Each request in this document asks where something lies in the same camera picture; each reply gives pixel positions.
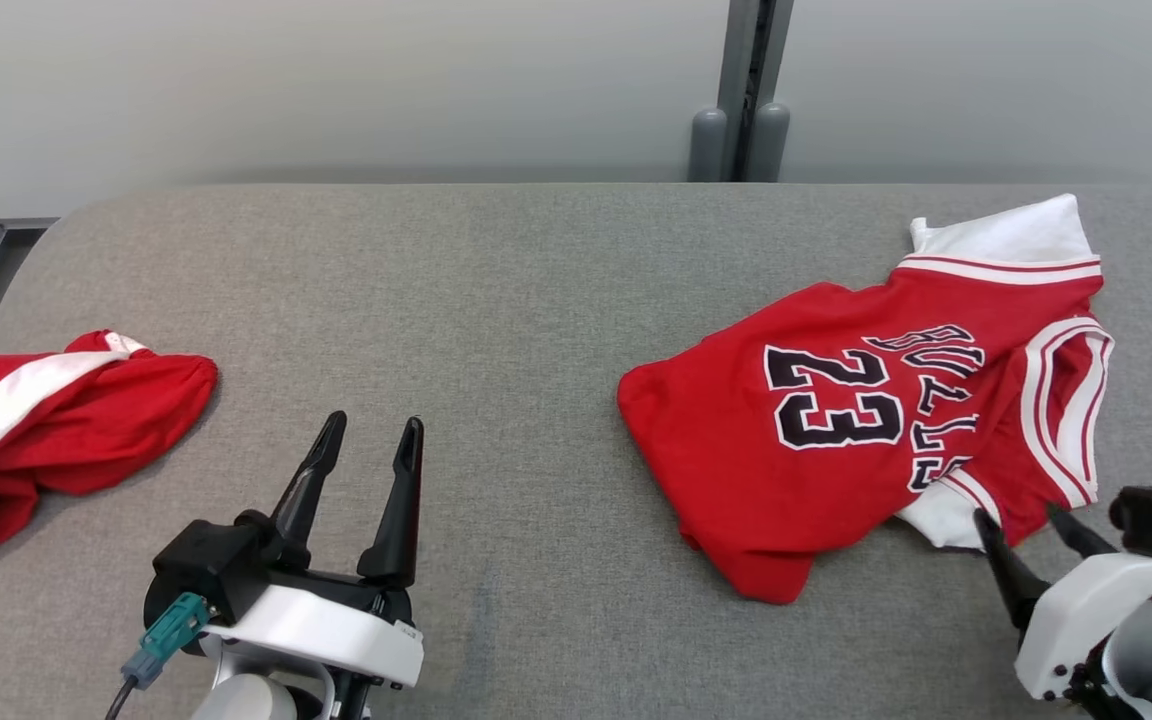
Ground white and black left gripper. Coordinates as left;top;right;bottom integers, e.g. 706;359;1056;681
201;410;425;691

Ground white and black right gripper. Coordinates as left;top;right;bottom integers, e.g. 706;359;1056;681
973;503;1152;701

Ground red shorts with white stripe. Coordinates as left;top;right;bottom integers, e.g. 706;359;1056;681
0;330;220;573

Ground red basketball jersey number 23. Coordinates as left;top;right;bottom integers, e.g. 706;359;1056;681
616;193;1117;606

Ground black cable with teal connector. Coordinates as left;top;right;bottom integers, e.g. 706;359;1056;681
101;592;212;720

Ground grey metal partition post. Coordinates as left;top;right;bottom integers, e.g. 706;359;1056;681
688;0;795;183

